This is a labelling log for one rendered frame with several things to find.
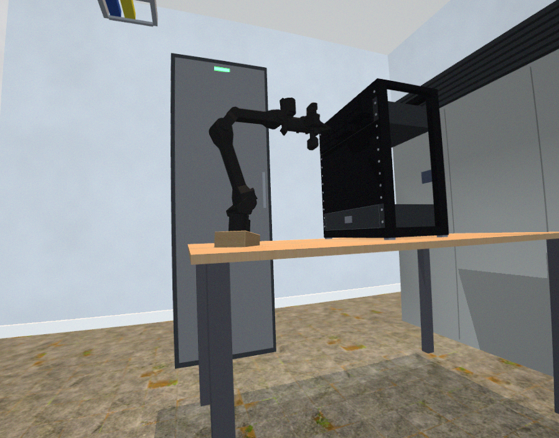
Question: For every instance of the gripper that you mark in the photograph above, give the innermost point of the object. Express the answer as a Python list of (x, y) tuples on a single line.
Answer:
[(312, 142)]

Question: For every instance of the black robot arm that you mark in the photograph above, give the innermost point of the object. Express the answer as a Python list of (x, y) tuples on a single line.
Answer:
[(221, 133)]

